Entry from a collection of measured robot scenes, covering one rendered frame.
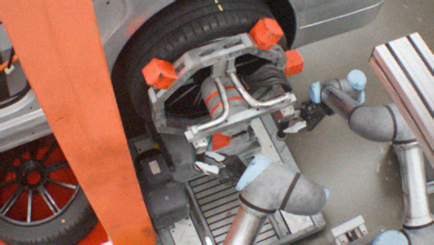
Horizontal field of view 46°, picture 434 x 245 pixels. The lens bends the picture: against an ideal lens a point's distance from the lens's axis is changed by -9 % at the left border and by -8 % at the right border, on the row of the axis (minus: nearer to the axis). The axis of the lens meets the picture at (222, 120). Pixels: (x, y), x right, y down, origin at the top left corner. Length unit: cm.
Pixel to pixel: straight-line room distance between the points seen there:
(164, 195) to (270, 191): 102
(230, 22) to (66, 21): 107
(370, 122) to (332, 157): 133
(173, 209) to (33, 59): 153
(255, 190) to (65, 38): 74
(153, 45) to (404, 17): 218
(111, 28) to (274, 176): 76
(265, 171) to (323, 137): 160
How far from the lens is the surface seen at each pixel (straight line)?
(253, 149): 281
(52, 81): 108
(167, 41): 194
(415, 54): 88
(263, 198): 151
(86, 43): 102
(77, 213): 237
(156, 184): 250
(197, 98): 231
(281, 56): 211
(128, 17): 182
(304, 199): 150
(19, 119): 214
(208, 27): 192
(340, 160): 304
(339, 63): 336
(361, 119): 174
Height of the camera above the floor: 269
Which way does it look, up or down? 61 degrees down
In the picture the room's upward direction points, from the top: 3 degrees clockwise
